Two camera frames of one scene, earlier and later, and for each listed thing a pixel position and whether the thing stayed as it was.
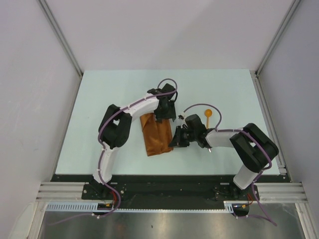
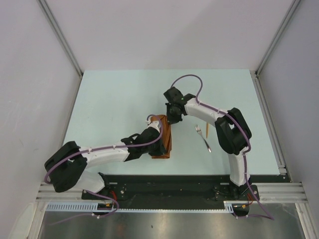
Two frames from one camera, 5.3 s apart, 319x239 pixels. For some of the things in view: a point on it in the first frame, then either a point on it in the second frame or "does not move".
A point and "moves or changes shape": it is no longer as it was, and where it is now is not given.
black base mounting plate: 166,191 does not move
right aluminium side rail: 265,107 does not move
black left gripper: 170,114 -> 160,150
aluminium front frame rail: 270,192 does not move
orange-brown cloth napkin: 158,138 moves or changes shape
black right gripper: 176,141 -> 171,119
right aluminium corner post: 285,20 does not move
